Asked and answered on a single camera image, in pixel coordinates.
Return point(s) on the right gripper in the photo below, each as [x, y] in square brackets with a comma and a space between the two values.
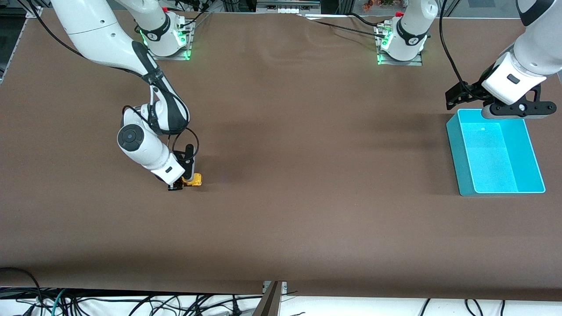
[176, 187]

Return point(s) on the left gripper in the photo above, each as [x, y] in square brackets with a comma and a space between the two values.
[475, 91]

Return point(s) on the yellow toy beetle car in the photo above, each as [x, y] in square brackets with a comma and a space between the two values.
[196, 180]

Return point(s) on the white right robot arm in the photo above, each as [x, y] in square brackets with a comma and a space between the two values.
[101, 35]

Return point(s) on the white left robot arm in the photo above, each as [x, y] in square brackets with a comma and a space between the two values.
[408, 44]

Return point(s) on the turquoise plastic bin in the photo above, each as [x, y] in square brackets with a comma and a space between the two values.
[487, 158]

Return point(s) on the orange toy clutter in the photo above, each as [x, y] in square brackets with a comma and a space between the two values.
[377, 4]

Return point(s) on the white power strip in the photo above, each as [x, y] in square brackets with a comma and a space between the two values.
[287, 9]

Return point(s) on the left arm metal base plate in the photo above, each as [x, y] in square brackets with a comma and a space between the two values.
[412, 62]

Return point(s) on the aluminium corner bracket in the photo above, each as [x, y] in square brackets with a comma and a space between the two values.
[284, 287]

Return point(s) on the aluminium frame post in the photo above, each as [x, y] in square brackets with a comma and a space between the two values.
[347, 5]

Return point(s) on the dark frame post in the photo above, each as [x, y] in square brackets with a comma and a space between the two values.
[268, 305]

